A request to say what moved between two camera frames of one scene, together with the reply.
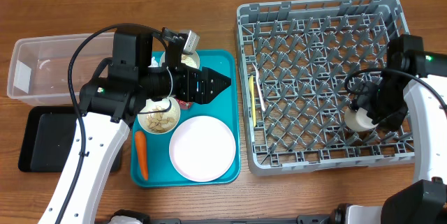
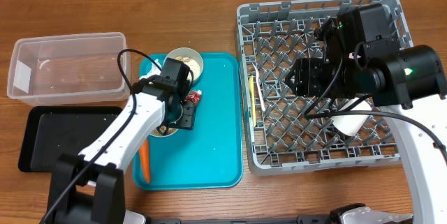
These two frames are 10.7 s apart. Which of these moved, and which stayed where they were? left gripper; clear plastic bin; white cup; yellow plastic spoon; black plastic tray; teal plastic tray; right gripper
Moved: white cup; left gripper; right gripper
Stayed: black plastic tray; teal plastic tray; clear plastic bin; yellow plastic spoon
